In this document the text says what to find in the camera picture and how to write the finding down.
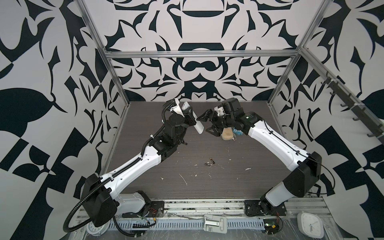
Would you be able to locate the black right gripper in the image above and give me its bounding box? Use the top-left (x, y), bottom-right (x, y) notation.
top-left (197, 109), bottom-right (236, 136)

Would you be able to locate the white remote control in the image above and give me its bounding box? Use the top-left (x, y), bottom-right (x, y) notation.
top-left (182, 102), bottom-right (204, 134)

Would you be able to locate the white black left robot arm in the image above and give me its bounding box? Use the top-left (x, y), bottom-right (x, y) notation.
top-left (81, 103), bottom-right (204, 227)

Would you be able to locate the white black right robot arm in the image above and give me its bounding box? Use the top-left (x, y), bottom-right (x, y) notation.
top-left (197, 98), bottom-right (322, 217)

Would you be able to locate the beige oblong sponge block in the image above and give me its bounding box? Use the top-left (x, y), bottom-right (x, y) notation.
top-left (221, 128), bottom-right (236, 141)

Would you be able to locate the blue toy figure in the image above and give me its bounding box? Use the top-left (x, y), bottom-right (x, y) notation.
top-left (233, 128), bottom-right (244, 136)

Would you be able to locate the small circuit board green LED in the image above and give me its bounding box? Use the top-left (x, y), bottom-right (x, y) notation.
top-left (263, 219), bottom-right (284, 236)

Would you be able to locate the square white clock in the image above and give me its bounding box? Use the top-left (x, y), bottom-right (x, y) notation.
top-left (297, 212), bottom-right (325, 239)

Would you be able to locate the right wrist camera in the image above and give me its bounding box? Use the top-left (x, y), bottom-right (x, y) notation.
top-left (214, 106), bottom-right (226, 118)

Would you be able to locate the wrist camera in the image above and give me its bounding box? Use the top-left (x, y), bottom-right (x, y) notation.
top-left (169, 99), bottom-right (184, 117)
top-left (214, 106), bottom-right (226, 118)

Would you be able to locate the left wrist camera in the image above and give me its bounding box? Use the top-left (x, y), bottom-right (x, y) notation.
top-left (169, 99), bottom-right (184, 117)

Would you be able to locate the white bracket plate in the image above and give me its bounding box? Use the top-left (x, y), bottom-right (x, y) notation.
top-left (203, 215), bottom-right (228, 234)

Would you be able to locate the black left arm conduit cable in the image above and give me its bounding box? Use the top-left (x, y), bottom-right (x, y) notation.
top-left (62, 98), bottom-right (176, 234)

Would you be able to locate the white slotted cable duct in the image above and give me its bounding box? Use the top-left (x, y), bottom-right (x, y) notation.
top-left (118, 219), bottom-right (265, 231)

